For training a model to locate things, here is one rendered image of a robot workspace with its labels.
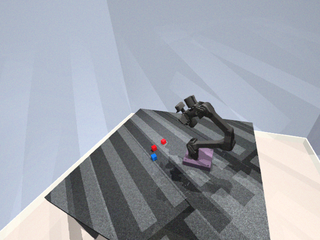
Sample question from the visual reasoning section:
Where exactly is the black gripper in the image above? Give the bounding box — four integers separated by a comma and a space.
175, 101, 198, 128

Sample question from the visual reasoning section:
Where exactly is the blue cube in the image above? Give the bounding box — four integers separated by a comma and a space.
151, 153, 157, 161

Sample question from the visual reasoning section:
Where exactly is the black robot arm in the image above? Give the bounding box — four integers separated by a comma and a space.
178, 95, 236, 160

